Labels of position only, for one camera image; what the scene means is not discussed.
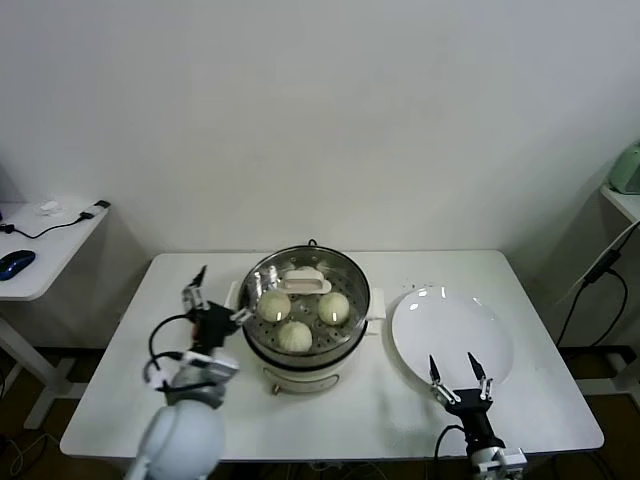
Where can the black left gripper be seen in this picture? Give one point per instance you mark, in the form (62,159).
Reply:
(215,325)

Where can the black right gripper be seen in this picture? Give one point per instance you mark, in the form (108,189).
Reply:
(472,407)

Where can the white steamed baozi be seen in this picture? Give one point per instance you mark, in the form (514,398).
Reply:
(274,306)
(295,337)
(334,308)

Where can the perforated steel steamer basket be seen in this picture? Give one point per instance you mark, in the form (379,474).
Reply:
(345,345)

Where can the white round plate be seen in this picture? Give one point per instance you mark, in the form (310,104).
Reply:
(450,330)

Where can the white electric cooker pot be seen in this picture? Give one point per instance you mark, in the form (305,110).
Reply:
(300,375)

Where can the small black phone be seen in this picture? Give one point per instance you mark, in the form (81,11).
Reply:
(102,203)

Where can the white side desk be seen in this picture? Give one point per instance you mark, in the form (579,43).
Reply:
(50,260)

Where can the black power adapter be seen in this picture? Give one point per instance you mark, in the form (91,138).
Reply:
(602,266)

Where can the small white crumpled object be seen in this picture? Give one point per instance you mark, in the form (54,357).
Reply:
(50,206)

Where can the blue computer mouse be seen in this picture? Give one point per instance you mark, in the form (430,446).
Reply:
(15,262)

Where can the thin white leaning strip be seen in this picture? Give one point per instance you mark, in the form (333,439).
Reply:
(620,240)

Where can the white shelf table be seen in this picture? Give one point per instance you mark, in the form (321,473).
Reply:
(625,202)

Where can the mint green appliance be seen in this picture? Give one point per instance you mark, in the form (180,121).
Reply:
(627,172)

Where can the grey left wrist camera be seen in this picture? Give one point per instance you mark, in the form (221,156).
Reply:
(210,364)

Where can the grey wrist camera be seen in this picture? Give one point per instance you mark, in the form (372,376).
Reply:
(505,460)
(210,364)

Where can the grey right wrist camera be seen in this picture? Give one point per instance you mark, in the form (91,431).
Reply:
(505,460)

